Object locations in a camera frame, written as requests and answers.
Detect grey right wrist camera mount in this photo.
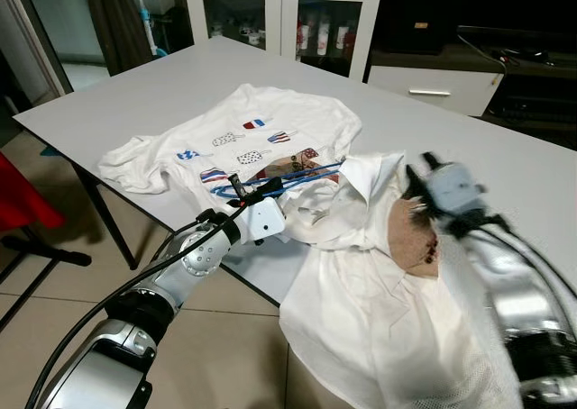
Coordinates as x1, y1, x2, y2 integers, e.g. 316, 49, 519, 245
426, 161, 488, 219

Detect white glass door cabinet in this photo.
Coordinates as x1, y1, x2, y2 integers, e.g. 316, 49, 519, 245
183, 0, 384, 84

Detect black table frame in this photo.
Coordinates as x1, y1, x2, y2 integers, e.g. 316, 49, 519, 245
70, 161, 141, 270

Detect white collared blouse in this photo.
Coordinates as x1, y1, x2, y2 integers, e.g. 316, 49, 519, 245
278, 150, 533, 409

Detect red polo shirt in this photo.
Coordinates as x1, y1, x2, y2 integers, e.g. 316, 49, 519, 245
0, 152, 66, 234

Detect white printed t-shirt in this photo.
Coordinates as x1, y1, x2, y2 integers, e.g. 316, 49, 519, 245
97, 83, 363, 214

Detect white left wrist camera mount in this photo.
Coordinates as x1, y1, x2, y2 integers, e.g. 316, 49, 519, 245
243, 197, 289, 243

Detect white low drawer cabinet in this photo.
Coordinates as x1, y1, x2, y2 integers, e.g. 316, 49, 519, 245
365, 62, 506, 117

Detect blue plastic hanger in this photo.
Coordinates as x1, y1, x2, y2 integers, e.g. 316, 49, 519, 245
225, 161, 348, 203

